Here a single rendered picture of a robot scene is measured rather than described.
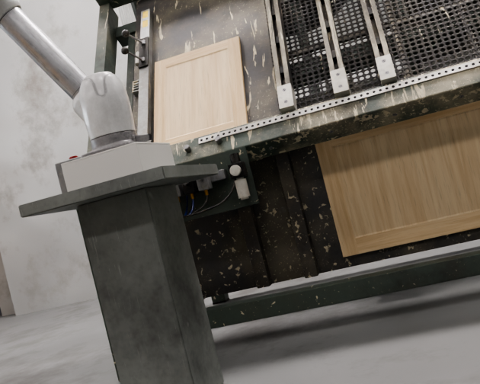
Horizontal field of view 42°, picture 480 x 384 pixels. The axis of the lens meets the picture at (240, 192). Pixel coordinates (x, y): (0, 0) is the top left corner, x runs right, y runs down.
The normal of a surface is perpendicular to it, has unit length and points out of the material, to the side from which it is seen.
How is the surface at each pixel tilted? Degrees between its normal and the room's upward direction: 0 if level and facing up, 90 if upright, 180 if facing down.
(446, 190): 90
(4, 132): 90
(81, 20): 90
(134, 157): 90
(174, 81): 56
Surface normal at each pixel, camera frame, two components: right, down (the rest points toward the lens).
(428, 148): -0.24, 0.04
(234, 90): -0.33, -0.51
